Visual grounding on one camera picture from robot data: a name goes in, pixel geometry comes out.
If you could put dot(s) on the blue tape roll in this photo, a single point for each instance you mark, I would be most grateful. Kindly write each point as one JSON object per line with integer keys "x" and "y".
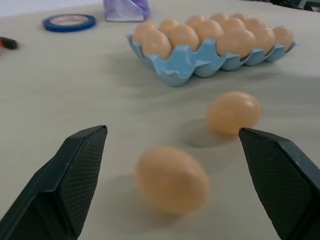
{"x": 50, "y": 27}

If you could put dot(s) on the loose brown egg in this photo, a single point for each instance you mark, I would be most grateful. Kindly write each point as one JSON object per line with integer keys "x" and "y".
{"x": 233, "y": 112}
{"x": 172, "y": 180}

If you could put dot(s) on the black and orange tool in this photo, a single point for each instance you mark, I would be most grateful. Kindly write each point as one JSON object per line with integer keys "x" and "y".
{"x": 8, "y": 43}

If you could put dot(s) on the purple and white box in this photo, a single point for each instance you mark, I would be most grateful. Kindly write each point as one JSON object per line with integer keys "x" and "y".
{"x": 122, "y": 11}

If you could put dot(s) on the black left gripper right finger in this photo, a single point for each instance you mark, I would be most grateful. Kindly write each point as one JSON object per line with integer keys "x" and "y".
{"x": 282, "y": 180}

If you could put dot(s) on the blue egg carton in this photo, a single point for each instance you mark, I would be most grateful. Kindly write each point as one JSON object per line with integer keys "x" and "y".
{"x": 180, "y": 67}

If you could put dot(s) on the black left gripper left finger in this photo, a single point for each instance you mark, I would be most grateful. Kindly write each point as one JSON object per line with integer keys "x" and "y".
{"x": 57, "y": 190}

